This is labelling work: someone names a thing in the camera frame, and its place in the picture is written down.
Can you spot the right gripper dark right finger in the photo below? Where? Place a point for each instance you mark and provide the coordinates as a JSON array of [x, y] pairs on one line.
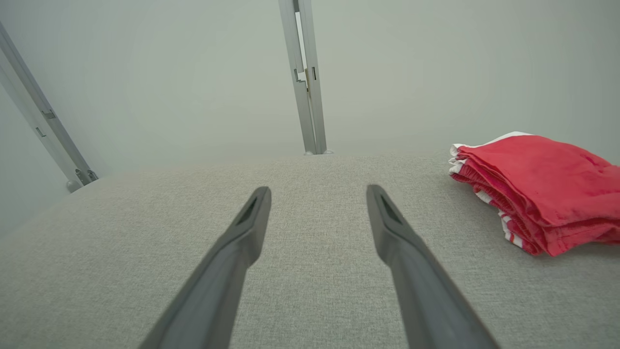
[[426, 300]]

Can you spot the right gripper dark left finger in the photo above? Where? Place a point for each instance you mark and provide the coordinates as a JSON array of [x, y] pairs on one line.
[[218, 291]]

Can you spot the red and white shirt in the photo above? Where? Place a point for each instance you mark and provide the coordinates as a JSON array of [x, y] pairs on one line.
[[547, 184]]

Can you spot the grey double partition post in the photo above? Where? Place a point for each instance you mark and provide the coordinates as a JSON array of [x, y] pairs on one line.
[[312, 121]]

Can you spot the grey slanted partition post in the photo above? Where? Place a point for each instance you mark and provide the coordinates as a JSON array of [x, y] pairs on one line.
[[60, 145]]

